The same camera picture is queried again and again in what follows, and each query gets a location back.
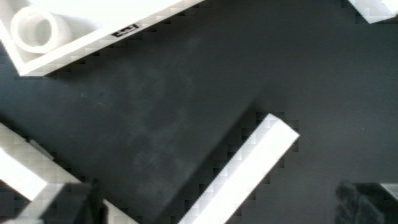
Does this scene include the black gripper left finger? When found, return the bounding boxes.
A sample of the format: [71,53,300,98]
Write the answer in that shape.
[41,182,106,224]

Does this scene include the white U-shaped fence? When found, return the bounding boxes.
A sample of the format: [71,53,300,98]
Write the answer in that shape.
[0,124,138,224]

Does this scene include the white leg far left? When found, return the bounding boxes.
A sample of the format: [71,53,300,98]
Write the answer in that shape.
[177,114,298,224]

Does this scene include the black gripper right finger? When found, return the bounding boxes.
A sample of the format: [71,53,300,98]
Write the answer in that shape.
[334,182,398,224]

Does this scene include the white square tabletop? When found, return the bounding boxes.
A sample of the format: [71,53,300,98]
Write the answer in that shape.
[0,0,204,76]

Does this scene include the white leg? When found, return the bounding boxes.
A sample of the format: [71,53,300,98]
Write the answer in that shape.
[348,0,398,24]
[177,114,298,224]

